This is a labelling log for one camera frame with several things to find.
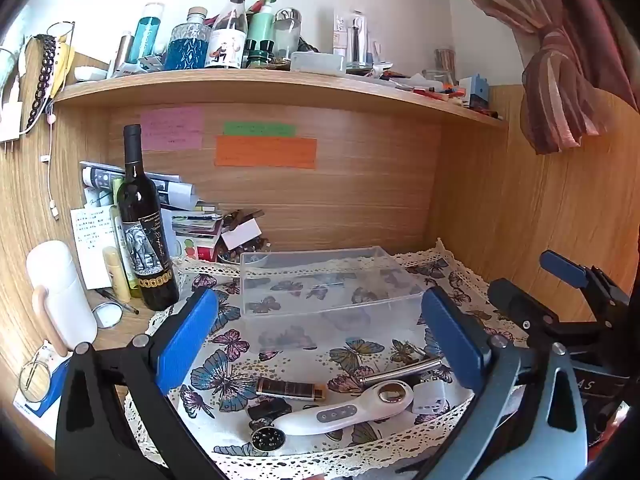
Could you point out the rolled printed papers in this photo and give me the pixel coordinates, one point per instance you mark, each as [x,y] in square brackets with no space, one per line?
[170,190]

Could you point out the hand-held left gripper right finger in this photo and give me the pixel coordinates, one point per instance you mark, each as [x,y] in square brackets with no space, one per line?
[452,342]

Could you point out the black pen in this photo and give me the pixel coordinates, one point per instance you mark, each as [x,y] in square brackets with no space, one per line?
[120,302]

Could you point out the pale yellow tube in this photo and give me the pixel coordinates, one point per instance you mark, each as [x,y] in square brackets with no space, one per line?
[117,280]

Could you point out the white silver tube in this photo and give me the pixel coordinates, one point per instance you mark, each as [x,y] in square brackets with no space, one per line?
[124,55]

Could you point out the wooden shelf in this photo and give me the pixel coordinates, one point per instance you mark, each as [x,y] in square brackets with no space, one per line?
[250,87]

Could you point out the blue white booklet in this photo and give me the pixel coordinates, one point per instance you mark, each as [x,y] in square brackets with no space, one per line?
[30,410]

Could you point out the bowl of beads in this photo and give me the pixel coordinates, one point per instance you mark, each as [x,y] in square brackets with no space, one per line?
[250,255]

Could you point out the glass jar with sticks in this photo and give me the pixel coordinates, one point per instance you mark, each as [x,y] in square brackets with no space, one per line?
[445,65]

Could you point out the green pump bottle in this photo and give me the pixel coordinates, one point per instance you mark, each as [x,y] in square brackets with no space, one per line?
[261,25]

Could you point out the teal mouthwash bottle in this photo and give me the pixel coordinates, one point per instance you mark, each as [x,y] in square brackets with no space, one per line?
[146,35]

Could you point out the white wall plug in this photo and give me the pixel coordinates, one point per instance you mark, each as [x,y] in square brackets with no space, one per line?
[11,122]

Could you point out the clear glass jar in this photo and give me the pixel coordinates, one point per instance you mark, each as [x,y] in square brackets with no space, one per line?
[287,35]

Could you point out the clear plastic storage box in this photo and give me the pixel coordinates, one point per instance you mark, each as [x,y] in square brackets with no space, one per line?
[280,327]

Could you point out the white handwritten paper sheet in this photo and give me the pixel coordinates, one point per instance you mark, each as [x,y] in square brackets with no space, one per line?
[90,245]

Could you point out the white rectangular case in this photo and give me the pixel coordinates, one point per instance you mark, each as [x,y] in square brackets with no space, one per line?
[317,62]

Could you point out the butterfly print lace cloth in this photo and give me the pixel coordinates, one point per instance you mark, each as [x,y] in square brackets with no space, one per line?
[235,360]

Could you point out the clear bottle with white label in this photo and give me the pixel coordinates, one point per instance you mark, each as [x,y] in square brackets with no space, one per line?
[227,35]

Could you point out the dark wine bottle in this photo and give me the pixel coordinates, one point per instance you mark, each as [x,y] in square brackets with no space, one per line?
[147,240]

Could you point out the orange paper note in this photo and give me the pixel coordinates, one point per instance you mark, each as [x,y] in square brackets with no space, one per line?
[265,152]

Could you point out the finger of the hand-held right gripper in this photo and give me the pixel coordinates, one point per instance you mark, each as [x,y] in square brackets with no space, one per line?
[520,302]
[562,266]

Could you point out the pile of small stationery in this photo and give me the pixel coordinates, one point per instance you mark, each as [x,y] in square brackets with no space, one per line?
[430,91]

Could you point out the small white block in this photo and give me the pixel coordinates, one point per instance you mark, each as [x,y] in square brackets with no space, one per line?
[90,73]

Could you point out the green glass bottle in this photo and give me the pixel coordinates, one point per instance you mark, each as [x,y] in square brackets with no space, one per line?
[121,255]

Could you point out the silver metal tube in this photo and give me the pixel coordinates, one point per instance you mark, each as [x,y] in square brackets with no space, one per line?
[400,370]

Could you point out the brown gold lighter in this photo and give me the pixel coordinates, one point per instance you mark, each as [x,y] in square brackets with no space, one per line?
[290,389]

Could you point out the stack of books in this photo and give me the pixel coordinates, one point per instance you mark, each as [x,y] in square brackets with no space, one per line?
[197,237]

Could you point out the striped brown curtain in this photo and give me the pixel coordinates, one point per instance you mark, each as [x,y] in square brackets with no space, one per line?
[560,75]

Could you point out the small round mirror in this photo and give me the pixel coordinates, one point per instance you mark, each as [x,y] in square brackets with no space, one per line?
[107,316]

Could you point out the blue glass bottle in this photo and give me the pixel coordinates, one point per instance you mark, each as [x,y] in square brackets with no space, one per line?
[187,47]

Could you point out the green paper note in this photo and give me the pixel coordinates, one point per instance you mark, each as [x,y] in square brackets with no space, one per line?
[259,129]

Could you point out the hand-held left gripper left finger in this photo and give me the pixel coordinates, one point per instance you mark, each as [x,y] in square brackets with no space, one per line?
[190,340]

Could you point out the pink paper note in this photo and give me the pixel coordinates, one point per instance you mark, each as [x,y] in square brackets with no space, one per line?
[171,128]

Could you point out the white handheld massager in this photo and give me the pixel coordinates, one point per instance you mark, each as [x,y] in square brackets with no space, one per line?
[340,412]

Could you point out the blue white toy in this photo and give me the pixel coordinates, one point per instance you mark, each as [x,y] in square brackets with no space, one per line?
[475,90]

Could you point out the silver spray bottle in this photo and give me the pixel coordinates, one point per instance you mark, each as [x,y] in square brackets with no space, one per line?
[357,40]

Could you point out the slim white pink box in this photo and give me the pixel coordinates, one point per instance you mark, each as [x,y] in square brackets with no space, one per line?
[341,35]

